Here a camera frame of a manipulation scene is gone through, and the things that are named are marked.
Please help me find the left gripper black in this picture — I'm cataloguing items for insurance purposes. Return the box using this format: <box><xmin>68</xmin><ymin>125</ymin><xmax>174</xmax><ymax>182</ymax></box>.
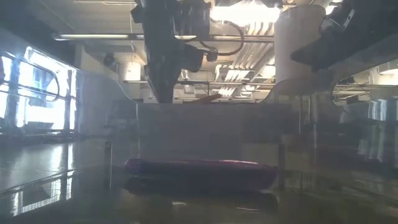
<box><xmin>130</xmin><ymin>0</ymin><xmax>212</xmax><ymax>104</ymax></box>

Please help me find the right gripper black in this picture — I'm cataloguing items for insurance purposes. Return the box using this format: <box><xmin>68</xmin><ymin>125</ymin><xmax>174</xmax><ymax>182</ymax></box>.
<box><xmin>290</xmin><ymin>0</ymin><xmax>398</xmax><ymax>73</ymax></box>

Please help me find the large purple highlighter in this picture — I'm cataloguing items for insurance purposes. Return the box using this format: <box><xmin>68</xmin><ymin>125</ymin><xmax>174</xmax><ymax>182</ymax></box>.
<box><xmin>123</xmin><ymin>157</ymin><xmax>279</xmax><ymax>195</ymax></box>

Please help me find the white shade wooden base lamp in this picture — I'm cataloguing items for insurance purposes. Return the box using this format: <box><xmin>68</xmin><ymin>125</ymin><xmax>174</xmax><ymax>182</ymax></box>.
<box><xmin>274</xmin><ymin>4</ymin><xmax>326</xmax><ymax>159</ymax></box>

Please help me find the white hanging cylinder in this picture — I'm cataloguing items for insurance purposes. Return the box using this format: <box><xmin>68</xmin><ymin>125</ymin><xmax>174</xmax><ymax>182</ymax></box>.
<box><xmin>119</xmin><ymin>61</ymin><xmax>142</xmax><ymax>82</ymax></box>

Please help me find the metal overhead rack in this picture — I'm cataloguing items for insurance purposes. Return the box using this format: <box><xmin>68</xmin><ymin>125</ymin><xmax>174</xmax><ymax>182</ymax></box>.
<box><xmin>124</xmin><ymin>80</ymin><xmax>274</xmax><ymax>103</ymax></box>

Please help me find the smoky grey transparent bin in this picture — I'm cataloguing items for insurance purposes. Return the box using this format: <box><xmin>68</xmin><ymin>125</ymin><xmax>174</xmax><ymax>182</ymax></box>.
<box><xmin>0</xmin><ymin>27</ymin><xmax>398</xmax><ymax>224</ymax></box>

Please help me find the bright window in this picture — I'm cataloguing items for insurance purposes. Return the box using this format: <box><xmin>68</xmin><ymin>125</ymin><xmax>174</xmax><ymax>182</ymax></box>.
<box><xmin>0</xmin><ymin>46</ymin><xmax>77</xmax><ymax>131</ymax></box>

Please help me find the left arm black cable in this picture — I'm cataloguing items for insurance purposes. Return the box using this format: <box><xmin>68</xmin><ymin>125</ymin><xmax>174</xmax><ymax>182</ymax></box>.
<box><xmin>198</xmin><ymin>18</ymin><xmax>246</xmax><ymax>57</ymax></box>

